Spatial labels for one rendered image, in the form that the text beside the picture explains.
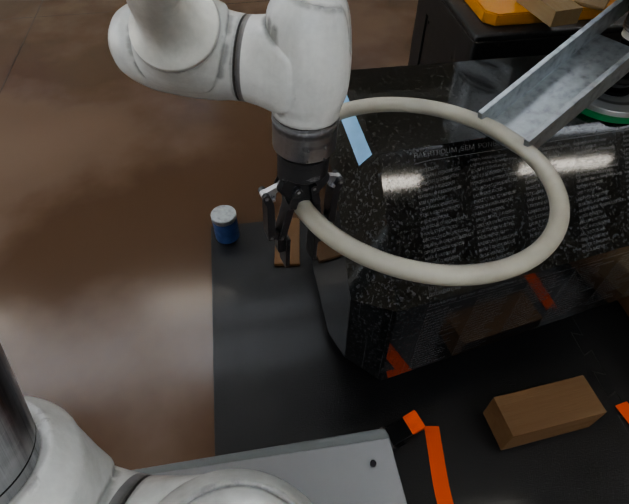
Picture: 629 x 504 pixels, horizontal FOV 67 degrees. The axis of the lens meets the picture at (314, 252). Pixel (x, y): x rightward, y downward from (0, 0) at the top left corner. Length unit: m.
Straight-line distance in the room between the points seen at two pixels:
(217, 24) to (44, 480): 0.46
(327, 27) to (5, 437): 0.46
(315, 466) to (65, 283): 1.57
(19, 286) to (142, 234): 0.49
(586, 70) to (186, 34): 0.85
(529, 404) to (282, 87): 1.25
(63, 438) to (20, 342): 1.58
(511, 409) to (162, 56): 1.32
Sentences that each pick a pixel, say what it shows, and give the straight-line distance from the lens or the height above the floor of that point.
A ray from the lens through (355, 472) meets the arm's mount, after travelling 0.66.
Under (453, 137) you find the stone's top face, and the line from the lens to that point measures 1.13.
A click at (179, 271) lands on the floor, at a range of 1.96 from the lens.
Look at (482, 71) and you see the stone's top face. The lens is 1.38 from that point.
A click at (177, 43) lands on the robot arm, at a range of 0.57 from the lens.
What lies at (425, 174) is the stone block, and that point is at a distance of 1.08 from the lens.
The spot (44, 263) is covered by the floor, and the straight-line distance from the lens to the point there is 2.19.
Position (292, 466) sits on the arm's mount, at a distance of 0.66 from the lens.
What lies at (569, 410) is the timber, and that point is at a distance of 1.63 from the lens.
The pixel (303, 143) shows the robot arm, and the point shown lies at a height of 1.11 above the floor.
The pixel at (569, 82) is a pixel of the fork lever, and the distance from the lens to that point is 1.16.
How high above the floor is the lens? 1.49
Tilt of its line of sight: 50 degrees down
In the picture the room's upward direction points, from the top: straight up
